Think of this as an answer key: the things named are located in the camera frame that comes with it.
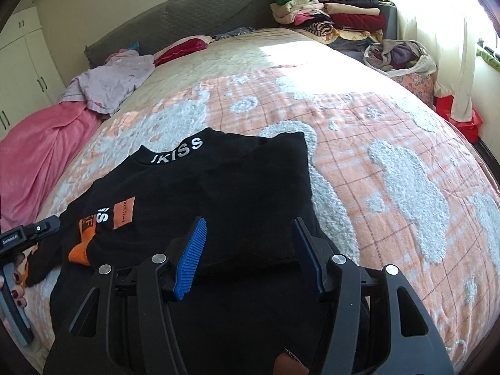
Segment floral storage box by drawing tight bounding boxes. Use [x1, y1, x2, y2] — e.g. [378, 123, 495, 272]
[391, 71, 435, 107]

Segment grey bedside stand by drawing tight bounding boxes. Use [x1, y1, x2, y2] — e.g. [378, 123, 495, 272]
[377, 2, 400, 44]

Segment lilac garment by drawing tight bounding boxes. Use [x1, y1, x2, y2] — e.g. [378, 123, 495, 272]
[58, 49, 157, 117]

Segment cream curtain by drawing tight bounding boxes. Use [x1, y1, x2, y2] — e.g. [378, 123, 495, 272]
[369, 0, 500, 123]

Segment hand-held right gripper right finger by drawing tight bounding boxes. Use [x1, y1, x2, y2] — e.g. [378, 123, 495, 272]
[291, 217, 456, 375]

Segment beige quilt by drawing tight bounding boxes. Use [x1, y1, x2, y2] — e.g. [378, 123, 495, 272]
[111, 27, 378, 126]

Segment green cloth on windowsill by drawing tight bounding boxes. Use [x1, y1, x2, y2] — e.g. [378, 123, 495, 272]
[475, 45, 500, 73]

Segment pink blanket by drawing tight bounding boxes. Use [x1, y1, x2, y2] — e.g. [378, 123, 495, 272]
[0, 101, 105, 237]

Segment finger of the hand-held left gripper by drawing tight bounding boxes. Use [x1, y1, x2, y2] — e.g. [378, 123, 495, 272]
[22, 216, 62, 243]

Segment blue patterned cloth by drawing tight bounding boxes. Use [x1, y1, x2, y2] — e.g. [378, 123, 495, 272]
[213, 27, 256, 42]

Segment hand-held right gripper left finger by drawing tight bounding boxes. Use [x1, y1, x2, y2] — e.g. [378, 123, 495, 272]
[58, 217, 208, 375]

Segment white bag of clothes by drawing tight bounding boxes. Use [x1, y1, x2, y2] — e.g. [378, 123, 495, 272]
[363, 40, 437, 78]

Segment white wardrobe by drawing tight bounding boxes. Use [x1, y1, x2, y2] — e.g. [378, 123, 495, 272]
[0, 6, 68, 141]

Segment grey padded headboard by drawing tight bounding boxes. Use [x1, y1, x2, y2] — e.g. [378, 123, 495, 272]
[84, 0, 279, 69]

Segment pile of folded clothes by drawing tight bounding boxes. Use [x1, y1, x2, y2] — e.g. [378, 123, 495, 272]
[271, 0, 391, 50]

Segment black shirt with orange patches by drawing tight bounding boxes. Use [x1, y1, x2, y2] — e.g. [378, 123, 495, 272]
[25, 127, 372, 375]

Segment red box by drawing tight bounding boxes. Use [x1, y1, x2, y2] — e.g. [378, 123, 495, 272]
[434, 96, 484, 144]

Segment person's left hand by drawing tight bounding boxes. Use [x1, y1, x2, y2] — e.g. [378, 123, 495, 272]
[0, 256, 29, 323]

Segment red cushion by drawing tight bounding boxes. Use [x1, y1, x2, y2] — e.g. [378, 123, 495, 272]
[153, 36, 214, 67]

